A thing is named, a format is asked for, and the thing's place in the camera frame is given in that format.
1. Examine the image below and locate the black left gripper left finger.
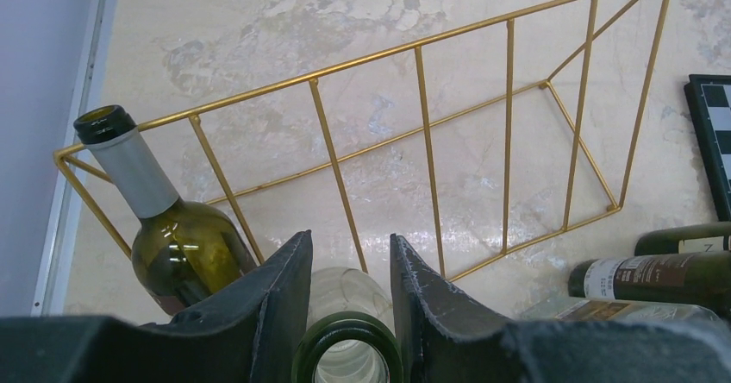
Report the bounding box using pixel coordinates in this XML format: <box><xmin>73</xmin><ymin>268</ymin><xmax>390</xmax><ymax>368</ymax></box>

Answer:
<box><xmin>1</xmin><ymin>230</ymin><xmax>313</xmax><ymax>382</ymax></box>

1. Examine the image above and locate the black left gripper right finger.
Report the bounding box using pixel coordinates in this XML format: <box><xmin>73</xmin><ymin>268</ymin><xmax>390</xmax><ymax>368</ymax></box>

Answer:
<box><xmin>390</xmin><ymin>234</ymin><xmax>730</xmax><ymax>382</ymax></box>

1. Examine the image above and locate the clear round glass bottle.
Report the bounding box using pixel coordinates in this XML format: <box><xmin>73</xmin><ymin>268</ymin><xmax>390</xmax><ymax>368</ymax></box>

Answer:
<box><xmin>291</xmin><ymin>267</ymin><xmax>406</xmax><ymax>382</ymax></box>

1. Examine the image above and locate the olive bottle silver neck foil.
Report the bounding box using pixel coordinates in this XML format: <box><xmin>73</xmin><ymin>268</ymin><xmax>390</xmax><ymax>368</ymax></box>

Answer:
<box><xmin>73</xmin><ymin>104</ymin><xmax>257</xmax><ymax>316</ymax></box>

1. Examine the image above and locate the clear square bottle black cap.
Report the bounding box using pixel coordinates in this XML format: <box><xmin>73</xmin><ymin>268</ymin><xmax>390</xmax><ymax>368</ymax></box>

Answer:
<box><xmin>519</xmin><ymin>296</ymin><xmax>721</xmax><ymax>321</ymax></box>

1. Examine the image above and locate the dark green bottle white label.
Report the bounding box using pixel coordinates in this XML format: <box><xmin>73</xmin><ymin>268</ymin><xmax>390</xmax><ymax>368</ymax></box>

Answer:
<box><xmin>567</xmin><ymin>252</ymin><xmax>730</xmax><ymax>320</ymax></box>

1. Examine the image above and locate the dark green bottle right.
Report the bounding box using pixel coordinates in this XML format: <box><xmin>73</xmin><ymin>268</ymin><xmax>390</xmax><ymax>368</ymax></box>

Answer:
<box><xmin>634</xmin><ymin>222</ymin><xmax>730</xmax><ymax>256</ymax></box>

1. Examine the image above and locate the black white chessboard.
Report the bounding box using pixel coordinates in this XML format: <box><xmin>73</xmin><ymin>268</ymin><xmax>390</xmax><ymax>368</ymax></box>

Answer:
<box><xmin>684</xmin><ymin>74</ymin><xmax>730</xmax><ymax>221</ymax></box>

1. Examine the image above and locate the gold wire wine rack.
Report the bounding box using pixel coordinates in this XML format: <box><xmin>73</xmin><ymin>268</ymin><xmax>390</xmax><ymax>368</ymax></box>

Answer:
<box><xmin>53</xmin><ymin>0</ymin><xmax>670</xmax><ymax>281</ymax></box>

